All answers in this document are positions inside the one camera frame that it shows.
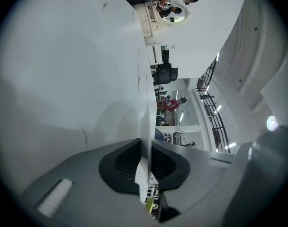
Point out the white table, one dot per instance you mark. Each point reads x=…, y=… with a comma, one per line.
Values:
x=63, y=55

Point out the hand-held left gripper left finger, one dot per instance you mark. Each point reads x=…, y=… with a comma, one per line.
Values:
x=87, y=197

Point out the round ceiling lamp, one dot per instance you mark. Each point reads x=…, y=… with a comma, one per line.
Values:
x=272, y=122

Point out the black office chair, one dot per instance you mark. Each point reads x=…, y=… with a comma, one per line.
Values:
x=165, y=73

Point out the white dresser with oval mirror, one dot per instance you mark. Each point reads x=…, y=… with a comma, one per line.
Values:
x=148, y=18

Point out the black metal railing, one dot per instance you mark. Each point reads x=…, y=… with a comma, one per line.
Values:
x=211, y=103

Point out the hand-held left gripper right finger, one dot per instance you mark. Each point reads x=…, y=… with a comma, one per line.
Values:
x=196, y=169

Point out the white desk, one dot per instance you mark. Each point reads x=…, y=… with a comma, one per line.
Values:
x=155, y=54

